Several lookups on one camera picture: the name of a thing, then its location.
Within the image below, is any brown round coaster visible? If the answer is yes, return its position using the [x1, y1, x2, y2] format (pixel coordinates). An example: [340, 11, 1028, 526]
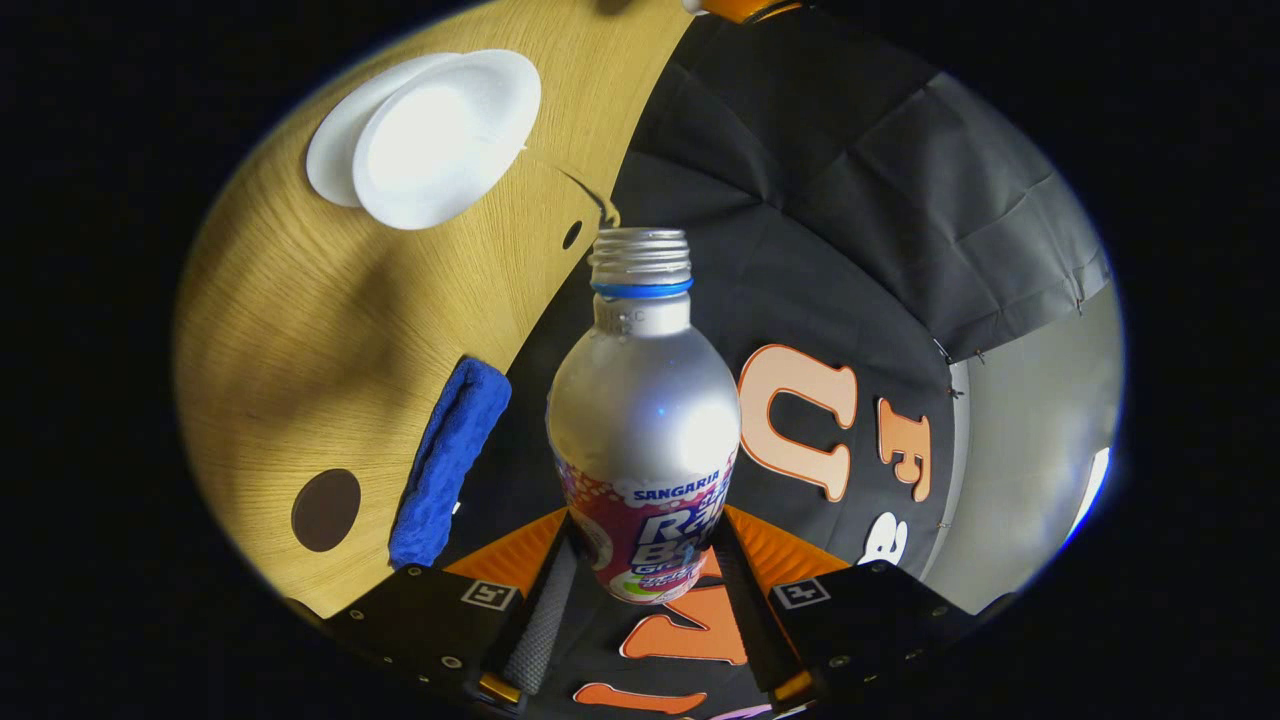
[291, 468, 362, 553]

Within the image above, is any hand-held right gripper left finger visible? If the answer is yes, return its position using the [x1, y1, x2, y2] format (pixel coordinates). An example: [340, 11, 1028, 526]
[320, 505, 583, 713]

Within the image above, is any white saucer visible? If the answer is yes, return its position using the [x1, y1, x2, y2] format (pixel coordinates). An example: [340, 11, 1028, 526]
[306, 52, 461, 209]

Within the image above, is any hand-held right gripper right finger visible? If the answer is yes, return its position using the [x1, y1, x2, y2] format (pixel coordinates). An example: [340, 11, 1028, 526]
[712, 503, 981, 713]

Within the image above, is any black backdrop cloth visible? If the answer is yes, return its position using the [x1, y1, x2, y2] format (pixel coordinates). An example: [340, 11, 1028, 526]
[440, 0, 1113, 720]

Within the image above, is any white teacup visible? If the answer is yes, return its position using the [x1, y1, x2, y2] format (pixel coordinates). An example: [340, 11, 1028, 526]
[352, 49, 542, 231]

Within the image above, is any silver water bottle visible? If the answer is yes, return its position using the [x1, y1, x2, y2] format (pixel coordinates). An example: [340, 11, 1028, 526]
[546, 227, 743, 605]

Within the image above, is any blue cloth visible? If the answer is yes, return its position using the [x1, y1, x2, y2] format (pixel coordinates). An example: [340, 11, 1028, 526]
[388, 357, 513, 570]

